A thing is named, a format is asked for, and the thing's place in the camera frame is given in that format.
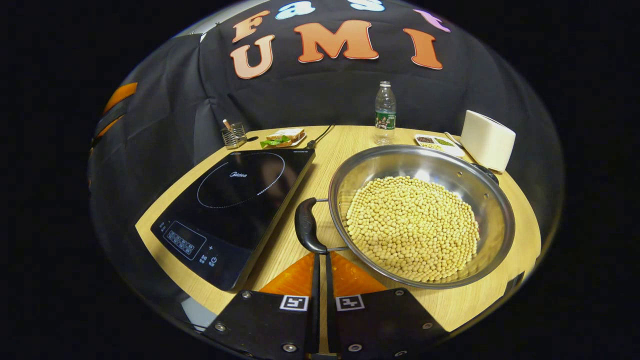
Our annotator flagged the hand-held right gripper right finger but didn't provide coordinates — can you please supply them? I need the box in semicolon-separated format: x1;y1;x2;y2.
325;251;449;358

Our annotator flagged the sandwich with lettuce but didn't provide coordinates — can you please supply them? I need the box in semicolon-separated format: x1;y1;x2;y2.
260;128;306;149

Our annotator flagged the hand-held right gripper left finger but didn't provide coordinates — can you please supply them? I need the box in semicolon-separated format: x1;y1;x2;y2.
201;252;321;358

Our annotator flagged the steel pot with black handles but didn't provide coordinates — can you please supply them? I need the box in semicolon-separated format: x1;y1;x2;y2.
294;145;516;290

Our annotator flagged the pile of soybeans in pot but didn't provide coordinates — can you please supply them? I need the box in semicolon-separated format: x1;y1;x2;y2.
345;175;481;283

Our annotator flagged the metal wire utensil holder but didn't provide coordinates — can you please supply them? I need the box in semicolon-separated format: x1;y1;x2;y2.
220;119;249;150

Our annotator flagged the clear plastic water bottle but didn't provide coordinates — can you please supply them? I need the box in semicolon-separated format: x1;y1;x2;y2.
374;81;397;146

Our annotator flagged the white divided dish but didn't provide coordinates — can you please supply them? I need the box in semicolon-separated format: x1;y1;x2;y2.
414;134;466;158

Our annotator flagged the white toaster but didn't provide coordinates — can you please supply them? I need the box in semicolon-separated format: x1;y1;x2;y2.
460;110;517;173

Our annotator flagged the black backdrop cloth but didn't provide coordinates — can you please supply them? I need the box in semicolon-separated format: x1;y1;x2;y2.
87;0;566;281

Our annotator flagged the black power cable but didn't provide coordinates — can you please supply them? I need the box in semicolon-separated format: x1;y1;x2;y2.
306;124;336;149

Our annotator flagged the black induction cooktop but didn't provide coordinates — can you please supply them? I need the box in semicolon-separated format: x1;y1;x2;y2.
150;148;317;293

